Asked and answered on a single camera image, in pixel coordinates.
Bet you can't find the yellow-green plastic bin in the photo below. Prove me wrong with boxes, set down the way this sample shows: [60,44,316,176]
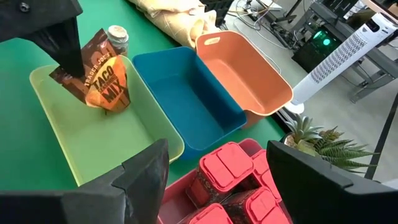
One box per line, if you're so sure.
[29,55,185,187]

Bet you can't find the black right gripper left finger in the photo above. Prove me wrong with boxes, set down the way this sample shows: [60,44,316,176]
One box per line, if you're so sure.
[0,139,170,224]

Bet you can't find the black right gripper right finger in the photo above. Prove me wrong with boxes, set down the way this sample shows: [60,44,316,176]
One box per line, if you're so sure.
[266,140,398,224]

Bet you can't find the black computer case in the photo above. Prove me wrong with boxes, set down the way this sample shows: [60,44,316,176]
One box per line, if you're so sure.
[292,26,343,74]

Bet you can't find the magenta plastic bin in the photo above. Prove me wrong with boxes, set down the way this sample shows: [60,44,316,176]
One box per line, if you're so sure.
[157,138,293,224]

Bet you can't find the yellow checked cloth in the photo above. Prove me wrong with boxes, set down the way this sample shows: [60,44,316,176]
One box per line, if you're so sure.
[129,0,218,47]

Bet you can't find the grey metal table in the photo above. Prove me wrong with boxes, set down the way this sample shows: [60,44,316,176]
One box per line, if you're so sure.
[341,0,398,103]

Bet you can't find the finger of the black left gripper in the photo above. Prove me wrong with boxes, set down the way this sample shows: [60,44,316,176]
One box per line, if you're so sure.
[30,17,85,78]

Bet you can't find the orange plastic bin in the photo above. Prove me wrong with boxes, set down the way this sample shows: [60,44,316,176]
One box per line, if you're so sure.
[195,30,294,128]

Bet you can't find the white tower fan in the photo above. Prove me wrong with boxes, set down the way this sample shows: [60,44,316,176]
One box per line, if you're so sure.
[284,12,398,114]

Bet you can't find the brown taco seasoning packet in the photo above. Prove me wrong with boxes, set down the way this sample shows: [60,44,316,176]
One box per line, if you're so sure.
[49,28,131,113]

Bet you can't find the blue plastic bin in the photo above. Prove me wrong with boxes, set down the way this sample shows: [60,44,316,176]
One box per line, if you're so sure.
[132,46,248,159]

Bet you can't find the pink blocks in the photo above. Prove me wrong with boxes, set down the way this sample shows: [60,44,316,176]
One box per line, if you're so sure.
[222,186,292,224]

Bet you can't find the potted artificial succulent plant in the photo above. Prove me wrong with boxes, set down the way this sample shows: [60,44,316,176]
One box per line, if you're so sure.
[281,113,379,174]

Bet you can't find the black frame post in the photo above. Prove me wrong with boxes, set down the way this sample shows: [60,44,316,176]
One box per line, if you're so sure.
[363,93,398,180]

